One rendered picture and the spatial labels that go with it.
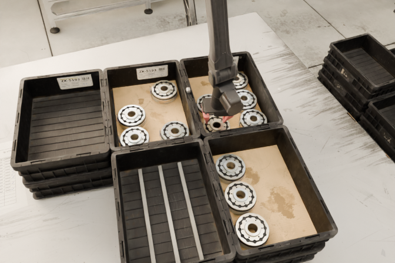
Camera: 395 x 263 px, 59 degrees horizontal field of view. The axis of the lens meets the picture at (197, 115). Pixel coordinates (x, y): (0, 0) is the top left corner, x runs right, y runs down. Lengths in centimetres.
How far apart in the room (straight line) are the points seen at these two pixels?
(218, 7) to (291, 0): 282
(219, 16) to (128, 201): 63
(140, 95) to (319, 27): 233
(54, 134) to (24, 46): 189
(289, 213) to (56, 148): 82
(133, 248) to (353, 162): 92
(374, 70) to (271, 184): 132
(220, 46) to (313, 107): 78
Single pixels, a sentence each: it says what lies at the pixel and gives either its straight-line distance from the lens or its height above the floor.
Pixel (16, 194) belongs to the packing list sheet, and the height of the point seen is 70.
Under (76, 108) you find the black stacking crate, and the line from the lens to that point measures 143.
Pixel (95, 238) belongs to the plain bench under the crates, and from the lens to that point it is 128.
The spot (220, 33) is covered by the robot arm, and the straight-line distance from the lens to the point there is 98.
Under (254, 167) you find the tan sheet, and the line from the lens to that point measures 125.
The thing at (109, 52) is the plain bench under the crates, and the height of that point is 70.
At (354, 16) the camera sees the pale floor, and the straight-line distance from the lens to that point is 376.
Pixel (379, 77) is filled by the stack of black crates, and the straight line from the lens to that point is 232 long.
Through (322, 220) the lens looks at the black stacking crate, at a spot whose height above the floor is 90.
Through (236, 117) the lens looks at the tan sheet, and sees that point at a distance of 137.
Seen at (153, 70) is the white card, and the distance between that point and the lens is 143.
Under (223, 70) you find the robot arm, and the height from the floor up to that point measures 115.
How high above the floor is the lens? 187
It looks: 50 degrees down
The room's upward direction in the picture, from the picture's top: 4 degrees clockwise
